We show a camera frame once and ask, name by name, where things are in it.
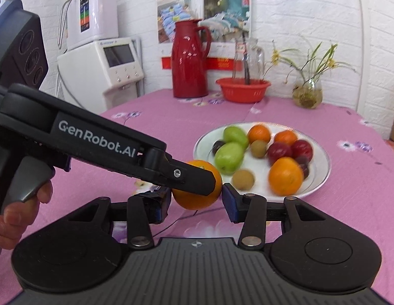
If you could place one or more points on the white water purifier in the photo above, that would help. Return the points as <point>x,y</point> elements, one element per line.
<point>101,16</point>

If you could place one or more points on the white plate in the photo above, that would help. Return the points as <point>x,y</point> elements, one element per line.
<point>317,171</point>

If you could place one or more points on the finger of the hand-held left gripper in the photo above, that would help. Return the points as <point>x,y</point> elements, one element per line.
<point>190,179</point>

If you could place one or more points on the white water dispenser with screen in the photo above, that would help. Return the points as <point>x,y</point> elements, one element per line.
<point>86,76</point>

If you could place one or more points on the wall calendar poster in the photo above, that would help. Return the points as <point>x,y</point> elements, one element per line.
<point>228,9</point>

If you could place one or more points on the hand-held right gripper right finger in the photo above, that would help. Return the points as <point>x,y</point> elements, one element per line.
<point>230,203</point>

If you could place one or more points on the green plum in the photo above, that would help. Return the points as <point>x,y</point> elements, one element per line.
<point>228,158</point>
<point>235,136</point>

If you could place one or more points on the glass vase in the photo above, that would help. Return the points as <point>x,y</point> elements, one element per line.
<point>307,97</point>

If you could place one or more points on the pink floral tablecloth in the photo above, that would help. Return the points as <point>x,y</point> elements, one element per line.
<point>358,197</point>

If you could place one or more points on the person's left hand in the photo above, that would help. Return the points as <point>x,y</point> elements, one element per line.
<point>19,219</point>

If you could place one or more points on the orange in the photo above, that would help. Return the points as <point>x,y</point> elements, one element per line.
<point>286,137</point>
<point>193,201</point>
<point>286,176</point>
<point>259,133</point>

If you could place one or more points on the green plant with yellow flowers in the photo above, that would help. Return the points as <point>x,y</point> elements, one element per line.
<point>275,56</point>

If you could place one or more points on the black stirrer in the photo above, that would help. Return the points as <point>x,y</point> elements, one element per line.
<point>246,70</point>

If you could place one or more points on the red thermos jug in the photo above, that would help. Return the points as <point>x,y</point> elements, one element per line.
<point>187,66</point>

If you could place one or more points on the glass pitcher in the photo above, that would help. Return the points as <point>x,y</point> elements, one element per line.
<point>256,60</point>

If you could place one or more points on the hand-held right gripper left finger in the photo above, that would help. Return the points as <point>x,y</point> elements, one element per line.
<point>165,208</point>

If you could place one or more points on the red apple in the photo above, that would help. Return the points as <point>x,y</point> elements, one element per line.
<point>302,149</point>
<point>279,152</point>

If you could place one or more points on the brown kiwi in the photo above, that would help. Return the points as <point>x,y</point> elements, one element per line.
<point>259,148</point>
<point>243,179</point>

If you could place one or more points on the dark purple plum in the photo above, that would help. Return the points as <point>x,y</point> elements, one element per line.
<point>217,148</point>
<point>304,168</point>

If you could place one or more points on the red plastic basket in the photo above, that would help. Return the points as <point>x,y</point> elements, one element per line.
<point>244,93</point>

